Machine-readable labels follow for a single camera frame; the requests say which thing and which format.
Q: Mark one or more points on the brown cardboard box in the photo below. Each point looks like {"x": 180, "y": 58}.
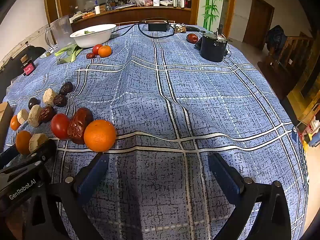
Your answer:
{"x": 5, "y": 122}

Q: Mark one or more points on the dark purple plum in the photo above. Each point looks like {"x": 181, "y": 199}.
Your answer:
{"x": 33, "y": 103}

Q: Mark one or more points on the brown wooden door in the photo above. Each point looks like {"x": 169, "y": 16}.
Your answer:
{"x": 257, "y": 22}

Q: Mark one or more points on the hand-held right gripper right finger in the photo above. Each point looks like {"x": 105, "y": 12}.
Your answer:
{"x": 225, "y": 177}

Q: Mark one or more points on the black power adapter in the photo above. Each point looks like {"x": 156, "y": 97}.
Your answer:
{"x": 158, "y": 27}

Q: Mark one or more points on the dark jacket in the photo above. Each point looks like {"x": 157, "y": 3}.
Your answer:
{"x": 276, "y": 37}

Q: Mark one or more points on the red tomato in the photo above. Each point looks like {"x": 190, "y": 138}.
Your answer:
{"x": 59, "y": 126}
{"x": 96, "y": 48}

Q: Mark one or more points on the wooden stair railing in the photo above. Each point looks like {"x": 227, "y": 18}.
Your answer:
{"x": 292, "y": 47}

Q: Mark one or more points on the black chair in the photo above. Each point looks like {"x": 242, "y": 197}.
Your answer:
{"x": 15, "y": 62}

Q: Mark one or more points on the small orange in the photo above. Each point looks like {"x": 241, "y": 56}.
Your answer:
{"x": 104, "y": 51}
{"x": 14, "y": 123}

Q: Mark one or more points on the slim black object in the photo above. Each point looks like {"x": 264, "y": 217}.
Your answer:
{"x": 195, "y": 29}

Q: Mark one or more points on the medium orange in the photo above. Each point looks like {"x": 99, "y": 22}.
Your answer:
{"x": 23, "y": 142}

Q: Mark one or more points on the wooden display counter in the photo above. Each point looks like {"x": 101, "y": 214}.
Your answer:
{"x": 150, "y": 12}

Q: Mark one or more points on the black cylindrical device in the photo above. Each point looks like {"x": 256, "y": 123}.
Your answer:
{"x": 212, "y": 47}

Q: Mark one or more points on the large wrinkled red date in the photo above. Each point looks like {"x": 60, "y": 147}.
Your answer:
{"x": 80, "y": 123}

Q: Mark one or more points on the wrinkled dark red date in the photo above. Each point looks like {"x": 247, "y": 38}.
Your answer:
{"x": 66, "y": 88}
{"x": 46, "y": 114}
{"x": 60, "y": 100}

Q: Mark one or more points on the white bowl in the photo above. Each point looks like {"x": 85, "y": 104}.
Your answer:
{"x": 100, "y": 38}

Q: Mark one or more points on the small white bottle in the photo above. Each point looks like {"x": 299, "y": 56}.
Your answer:
{"x": 97, "y": 10}

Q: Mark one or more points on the green bok choy leaf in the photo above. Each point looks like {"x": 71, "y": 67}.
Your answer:
{"x": 73, "y": 56}
{"x": 62, "y": 50}

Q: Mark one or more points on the blue plaid tablecloth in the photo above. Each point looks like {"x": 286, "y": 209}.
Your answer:
{"x": 175, "y": 92}

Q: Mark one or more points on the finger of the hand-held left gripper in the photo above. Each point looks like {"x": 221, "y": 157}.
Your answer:
{"x": 7, "y": 155}
{"x": 46, "y": 150}

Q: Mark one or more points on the beige crumbly block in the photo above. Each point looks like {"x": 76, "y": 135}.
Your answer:
{"x": 35, "y": 115}
{"x": 37, "y": 142}
{"x": 49, "y": 97}
{"x": 22, "y": 116}

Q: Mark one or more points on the clear glass pitcher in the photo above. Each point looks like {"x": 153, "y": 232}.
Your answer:
{"x": 60, "y": 32}

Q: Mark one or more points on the glossy red date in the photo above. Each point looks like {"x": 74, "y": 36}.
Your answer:
{"x": 192, "y": 38}

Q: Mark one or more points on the glass flask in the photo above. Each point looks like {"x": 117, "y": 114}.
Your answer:
{"x": 108, "y": 5}

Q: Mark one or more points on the large orange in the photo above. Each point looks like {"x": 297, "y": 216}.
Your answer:
{"x": 100, "y": 135}

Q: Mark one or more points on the bamboo wall print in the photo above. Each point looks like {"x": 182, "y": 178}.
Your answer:
{"x": 212, "y": 2}

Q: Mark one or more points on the small red date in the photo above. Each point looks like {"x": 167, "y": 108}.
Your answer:
{"x": 90, "y": 55}

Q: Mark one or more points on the green leaves in bowl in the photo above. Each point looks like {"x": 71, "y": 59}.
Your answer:
{"x": 87, "y": 32}

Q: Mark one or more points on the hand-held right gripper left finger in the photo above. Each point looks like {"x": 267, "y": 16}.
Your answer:
{"x": 93, "y": 176}

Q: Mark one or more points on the pink labelled dark bottle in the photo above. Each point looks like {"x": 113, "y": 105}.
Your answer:
{"x": 28, "y": 68}

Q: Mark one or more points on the small copper object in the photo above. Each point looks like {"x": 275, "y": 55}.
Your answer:
{"x": 180, "y": 28}

